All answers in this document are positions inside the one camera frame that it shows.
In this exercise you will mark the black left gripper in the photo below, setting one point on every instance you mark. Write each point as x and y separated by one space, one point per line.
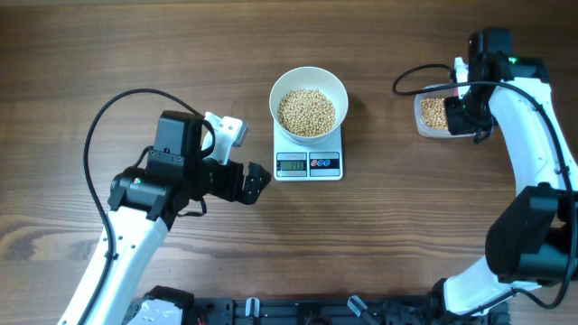
251 188

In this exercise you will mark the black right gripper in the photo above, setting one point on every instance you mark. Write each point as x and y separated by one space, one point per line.
457 121

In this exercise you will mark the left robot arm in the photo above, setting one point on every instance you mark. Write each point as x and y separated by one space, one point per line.
189 159

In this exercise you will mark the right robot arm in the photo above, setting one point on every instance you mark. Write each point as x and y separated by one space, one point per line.
531 248

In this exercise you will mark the white digital kitchen scale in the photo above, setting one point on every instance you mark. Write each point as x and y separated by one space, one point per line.
320 160

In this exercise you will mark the soybeans in bowl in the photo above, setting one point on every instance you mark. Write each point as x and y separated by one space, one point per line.
306 112

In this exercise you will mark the white bowl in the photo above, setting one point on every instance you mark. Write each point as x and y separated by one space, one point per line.
310 78

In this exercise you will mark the soybeans pile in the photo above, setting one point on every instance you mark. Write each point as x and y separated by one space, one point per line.
433 113

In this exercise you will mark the clear plastic container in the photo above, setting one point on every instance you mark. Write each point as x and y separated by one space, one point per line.
422 128

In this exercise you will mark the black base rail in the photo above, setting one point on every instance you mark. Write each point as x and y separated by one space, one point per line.
404 310

